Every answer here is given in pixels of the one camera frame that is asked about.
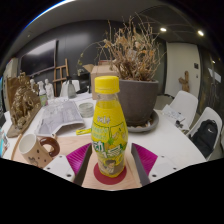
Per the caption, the black backpack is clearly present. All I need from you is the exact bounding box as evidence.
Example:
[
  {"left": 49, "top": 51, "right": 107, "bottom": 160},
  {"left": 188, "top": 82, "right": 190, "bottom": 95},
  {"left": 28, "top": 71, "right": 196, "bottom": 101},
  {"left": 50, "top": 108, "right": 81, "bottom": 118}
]
[{"left": 191, "top": 119, "right": 219, "bottom": 158}]

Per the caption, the beige spotted mug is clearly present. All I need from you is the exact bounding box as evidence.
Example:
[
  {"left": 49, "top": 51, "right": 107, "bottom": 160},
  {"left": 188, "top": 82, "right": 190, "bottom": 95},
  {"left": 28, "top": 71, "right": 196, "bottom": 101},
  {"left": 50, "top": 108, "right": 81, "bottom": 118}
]
[{"left": 18, "top": 133, "right": 61, "bottom": 169}]

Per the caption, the black wall screen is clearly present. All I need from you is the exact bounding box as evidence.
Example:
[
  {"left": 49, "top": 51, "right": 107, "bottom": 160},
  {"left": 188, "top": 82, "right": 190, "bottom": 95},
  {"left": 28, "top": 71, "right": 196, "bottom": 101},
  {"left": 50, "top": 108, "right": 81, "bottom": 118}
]
[{"left": 18, "top": 39, "right": 58, "bottom": 77}]

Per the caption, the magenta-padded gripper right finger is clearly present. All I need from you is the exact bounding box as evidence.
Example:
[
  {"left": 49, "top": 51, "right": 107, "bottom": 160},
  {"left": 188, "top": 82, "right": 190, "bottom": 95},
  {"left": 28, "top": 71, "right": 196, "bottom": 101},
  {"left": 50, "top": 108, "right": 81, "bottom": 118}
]
[{"left": 130, "top": 142, "right": 181, "bottom": 187}]

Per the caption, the dark spray bottle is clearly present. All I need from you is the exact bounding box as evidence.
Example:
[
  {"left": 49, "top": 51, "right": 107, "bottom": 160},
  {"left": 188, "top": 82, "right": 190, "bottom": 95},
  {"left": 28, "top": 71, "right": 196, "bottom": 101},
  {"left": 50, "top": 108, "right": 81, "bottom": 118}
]
[{"left": 66, "top": 75, "right": 78, "bottom": 99}]

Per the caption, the wooden figure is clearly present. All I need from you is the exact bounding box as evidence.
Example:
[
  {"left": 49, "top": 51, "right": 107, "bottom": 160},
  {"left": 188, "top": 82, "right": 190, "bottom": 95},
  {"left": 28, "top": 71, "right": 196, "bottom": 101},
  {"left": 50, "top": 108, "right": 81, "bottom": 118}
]
[{"left": 178, "top": 70, "right": 191, "bottom": 93}]

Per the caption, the yellow drink bottle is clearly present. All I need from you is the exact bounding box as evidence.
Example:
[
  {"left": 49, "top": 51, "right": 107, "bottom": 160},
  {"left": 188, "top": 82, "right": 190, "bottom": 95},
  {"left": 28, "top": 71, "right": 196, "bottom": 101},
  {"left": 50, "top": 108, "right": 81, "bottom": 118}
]
[{"left": 90, "top": 75, "right": 129, "bottom": 178}]

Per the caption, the brown carved sculpture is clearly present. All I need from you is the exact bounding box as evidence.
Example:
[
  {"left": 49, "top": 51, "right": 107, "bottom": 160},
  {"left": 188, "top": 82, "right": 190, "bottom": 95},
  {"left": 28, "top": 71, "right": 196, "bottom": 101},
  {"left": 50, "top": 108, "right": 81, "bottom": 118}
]
[{"left": 6, "top": 71, "right": 43, "bottom": 138}]

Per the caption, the white plastic chair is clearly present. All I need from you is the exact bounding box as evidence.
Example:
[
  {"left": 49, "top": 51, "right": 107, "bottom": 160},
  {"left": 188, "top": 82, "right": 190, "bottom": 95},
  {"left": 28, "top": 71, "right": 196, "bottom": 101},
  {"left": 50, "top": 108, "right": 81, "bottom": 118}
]
[
  {"left": 169, "top": 90, "right": 199, "bottom": 129},
  {"left": 186, "top": 106, "right": 223, "bottom": 161},
  {"left": 59, "top": 79, "right": 81, "bottom": 98}
]

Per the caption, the grey printed paper sheet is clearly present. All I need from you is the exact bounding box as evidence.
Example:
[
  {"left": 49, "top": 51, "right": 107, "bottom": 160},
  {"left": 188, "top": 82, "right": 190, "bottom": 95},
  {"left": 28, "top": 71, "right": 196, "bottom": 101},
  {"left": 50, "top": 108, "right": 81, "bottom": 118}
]
[{"left": 34, "top": 99, "right": 86, "bottom": 138}]

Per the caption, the clear spray bottle green label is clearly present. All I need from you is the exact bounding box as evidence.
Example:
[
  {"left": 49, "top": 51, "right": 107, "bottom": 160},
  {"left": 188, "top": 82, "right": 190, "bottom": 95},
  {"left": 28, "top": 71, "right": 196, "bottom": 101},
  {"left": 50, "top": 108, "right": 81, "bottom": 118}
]
[{"left": 37, "top": 80, "right": 49, "bottom": 107}]

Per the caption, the white paper stack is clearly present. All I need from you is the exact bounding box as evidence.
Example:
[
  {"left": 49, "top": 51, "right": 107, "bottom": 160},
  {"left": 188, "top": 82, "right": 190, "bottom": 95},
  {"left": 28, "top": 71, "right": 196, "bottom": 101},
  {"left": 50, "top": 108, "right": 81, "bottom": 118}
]
[{"left": 161, "top": 104, "right": 186, "bottom": 126}]

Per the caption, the grey plant saucer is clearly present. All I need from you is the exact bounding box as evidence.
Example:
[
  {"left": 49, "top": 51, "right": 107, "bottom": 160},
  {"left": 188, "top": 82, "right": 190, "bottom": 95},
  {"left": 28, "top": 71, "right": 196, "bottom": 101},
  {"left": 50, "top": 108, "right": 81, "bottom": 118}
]
[{"left": 126, "top": 109, "right": 160, "bottom": 134}]

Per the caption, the grey pot with dried plant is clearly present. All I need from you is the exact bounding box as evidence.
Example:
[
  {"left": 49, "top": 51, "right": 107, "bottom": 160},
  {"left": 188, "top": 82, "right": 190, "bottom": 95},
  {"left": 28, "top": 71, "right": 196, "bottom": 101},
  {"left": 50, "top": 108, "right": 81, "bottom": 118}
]
[{"left": 78, "top": 14, "right": 164, "bottom": 127}]

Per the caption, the flat round red coaster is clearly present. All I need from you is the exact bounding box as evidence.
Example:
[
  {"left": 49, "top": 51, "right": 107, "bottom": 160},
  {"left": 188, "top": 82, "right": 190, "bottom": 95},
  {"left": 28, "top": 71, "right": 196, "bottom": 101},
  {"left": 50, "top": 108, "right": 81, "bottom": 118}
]
[{"left": 93, "top": 162, "right": 128, "bottom": 186}]

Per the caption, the wooden easel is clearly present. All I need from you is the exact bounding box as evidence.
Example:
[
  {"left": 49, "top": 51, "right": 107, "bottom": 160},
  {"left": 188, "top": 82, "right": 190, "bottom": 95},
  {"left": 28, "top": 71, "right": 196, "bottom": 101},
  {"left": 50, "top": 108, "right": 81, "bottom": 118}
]
[{"left": 51, "top": 58, "right": 70, "bottom": 98}]

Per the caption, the small yellow tool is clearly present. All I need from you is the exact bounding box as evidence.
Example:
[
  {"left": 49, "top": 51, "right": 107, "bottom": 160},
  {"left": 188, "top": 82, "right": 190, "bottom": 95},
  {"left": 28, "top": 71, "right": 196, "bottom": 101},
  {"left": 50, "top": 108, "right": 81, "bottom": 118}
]
[{"left": 75, "top": 127, "right": 93, "bottom": 136}]

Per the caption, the cardboard box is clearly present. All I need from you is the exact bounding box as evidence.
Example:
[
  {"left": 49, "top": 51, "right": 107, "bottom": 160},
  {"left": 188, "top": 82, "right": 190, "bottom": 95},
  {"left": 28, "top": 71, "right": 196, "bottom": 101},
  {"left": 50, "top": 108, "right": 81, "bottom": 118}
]
[{"left": 82, "top": 63, "right": 120, "bottom": 100}]

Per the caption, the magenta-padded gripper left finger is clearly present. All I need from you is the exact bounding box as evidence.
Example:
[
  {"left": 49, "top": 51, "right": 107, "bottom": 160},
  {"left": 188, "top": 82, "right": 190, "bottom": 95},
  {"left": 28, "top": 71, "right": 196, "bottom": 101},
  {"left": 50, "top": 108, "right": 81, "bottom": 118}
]
[{"left": 43, "top": 142, "right": 93, "bottom": 187}]

